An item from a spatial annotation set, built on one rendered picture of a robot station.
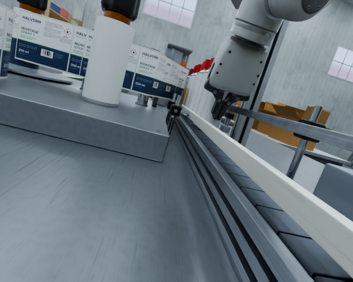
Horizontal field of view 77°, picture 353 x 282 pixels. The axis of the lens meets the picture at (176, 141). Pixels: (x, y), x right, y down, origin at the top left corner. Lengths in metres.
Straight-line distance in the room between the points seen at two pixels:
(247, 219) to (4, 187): 0.22
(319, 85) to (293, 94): 1.21
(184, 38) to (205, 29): 0.88
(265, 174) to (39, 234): 0.19
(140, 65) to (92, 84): 0.26
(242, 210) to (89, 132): 0.28
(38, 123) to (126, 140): 0.14
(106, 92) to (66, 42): 0.31
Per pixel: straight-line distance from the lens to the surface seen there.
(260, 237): 0.19
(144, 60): 0.78
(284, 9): 0.42
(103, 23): 0.57
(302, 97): 11.30
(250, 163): 0.24
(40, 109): 0.43
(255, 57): 0.49
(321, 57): 11.71
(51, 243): 0.20
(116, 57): 0.55
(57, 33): 0.84
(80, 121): 0.40
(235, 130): 0.74
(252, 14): 0.47
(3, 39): 0.62
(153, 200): 0.27
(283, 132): 2.37
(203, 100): 0.61
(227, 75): 0.49
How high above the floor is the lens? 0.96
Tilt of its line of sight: 12 degrees down
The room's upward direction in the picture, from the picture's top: 16 degrees clockwise
